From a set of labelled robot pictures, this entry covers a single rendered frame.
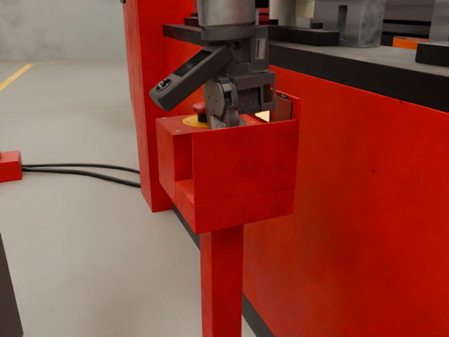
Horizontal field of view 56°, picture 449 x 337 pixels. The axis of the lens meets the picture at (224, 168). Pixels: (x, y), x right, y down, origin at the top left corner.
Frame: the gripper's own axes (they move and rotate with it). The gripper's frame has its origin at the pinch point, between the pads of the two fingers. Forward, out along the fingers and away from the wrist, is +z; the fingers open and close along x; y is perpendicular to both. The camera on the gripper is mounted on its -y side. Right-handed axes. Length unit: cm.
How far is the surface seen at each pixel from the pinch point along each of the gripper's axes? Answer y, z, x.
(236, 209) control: -0.5, 4.5, -4.9
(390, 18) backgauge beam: 65, -14, 37
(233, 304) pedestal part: 0.3, 27.8, 2.1
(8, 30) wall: -73, 16, 777
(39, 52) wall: -32, 57, 770
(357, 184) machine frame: 24.8, 9.0, -0.4
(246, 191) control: 1.1, 2.0, -4.9
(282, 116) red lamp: 9.3, -6.7, -1.4
